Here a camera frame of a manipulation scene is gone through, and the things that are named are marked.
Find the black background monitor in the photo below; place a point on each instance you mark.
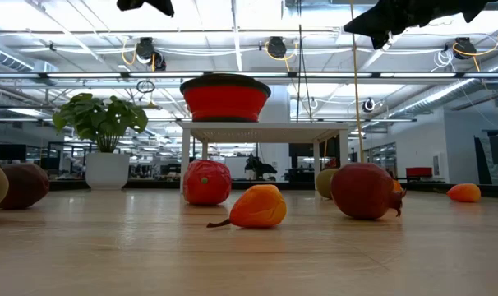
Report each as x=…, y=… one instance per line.
x=10, y=152

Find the dark red toy pomegranate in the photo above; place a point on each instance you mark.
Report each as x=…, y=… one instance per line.
x=362, y=191

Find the red collapsible bowl grey rim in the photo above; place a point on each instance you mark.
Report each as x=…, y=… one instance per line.
x=224, y=100

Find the black background robot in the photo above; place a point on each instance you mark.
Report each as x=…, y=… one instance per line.
x=259, y=167

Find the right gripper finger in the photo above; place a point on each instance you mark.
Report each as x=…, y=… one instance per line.
x=374, y=29
x=372, y=16

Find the round orange toy fruit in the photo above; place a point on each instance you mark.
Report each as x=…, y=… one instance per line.
x=397, y=186

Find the black aluminium table frame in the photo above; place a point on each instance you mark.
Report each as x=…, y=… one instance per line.
x=150, y=185

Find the red toy fruit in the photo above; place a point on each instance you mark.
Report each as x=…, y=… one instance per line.
x=208, y=189

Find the small white ceiling reel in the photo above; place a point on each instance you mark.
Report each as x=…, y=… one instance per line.
x=313, y=103

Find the red background box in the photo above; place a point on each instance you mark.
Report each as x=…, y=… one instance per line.
x=418, y=172

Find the small black ceiling reel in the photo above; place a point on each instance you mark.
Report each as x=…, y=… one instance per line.
x=369, y=104

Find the dark red-brown oval fruit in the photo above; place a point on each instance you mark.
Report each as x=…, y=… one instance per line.
x=27, y=186

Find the white perforated shelf riser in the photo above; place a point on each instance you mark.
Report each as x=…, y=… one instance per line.
x=265, y=131

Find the small orange pear with stem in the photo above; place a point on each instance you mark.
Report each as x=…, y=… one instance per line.
x=464, y=193
x=259, y=207

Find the green plant in white pot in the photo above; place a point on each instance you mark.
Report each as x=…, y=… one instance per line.
x=107, y=170

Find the olive green toy kiwi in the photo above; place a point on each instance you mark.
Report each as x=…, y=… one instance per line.
x=324, y=183

